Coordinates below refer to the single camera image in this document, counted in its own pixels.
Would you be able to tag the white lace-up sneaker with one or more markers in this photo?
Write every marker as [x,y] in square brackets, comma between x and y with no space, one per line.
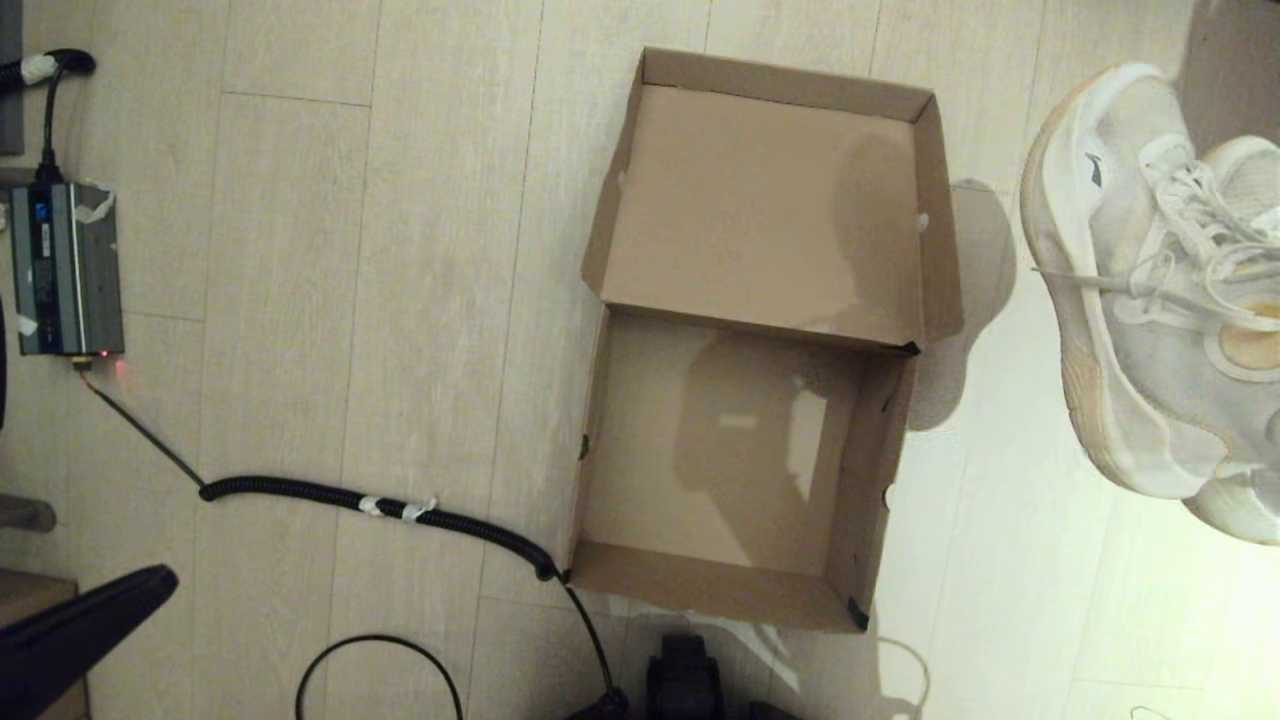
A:
[1250,165]
[1120,330]

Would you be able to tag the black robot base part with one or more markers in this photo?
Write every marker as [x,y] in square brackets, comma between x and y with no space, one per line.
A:
[685,685]

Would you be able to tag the brown cardboard shoe box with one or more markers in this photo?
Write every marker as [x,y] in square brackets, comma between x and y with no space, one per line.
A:
[760,220]

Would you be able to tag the dark grey strip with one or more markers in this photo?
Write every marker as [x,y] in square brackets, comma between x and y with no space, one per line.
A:
[9,80]

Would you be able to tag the grey power supply unit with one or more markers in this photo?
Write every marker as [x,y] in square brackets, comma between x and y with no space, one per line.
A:
[65,270]

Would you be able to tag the small brown cardboard box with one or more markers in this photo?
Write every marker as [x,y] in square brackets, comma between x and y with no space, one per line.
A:
[30,590]

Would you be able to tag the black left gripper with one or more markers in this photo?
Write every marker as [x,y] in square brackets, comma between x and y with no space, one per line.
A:
[25,670]

